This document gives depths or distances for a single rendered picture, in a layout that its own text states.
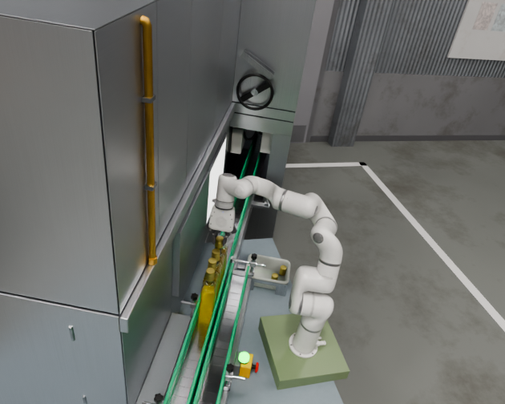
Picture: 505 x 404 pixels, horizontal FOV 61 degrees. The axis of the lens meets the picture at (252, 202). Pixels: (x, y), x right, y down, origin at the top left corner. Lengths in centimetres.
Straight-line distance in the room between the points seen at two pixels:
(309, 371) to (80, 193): 124
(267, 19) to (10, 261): 171
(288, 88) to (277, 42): 25
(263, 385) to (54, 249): 107
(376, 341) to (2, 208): 258
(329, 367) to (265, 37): 165
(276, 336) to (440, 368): 156
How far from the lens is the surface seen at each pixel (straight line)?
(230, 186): 166
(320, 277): 164
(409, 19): 549
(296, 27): 239
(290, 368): 187
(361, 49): 511
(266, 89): 248
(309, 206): 158
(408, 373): 312
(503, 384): 341
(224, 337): 184
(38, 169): 102
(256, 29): 241
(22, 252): 121
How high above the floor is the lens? 233
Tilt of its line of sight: 34 degrees down
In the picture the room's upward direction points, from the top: 8 degrees clockwise
